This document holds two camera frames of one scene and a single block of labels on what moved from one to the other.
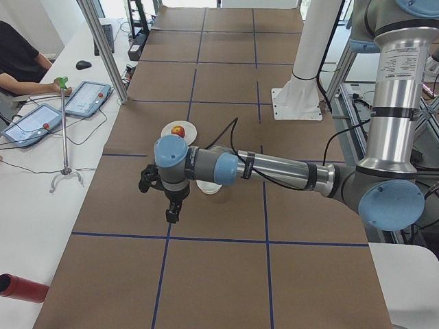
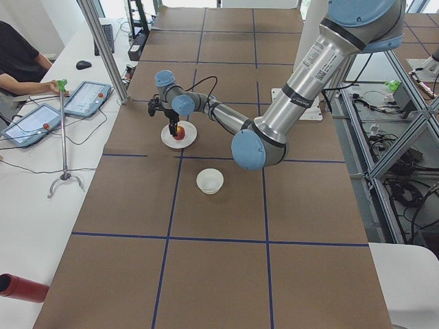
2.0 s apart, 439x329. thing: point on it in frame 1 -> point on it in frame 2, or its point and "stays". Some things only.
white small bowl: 208,187 stays
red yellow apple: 178,130 stays
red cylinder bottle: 12,286 stays
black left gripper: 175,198 -> 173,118
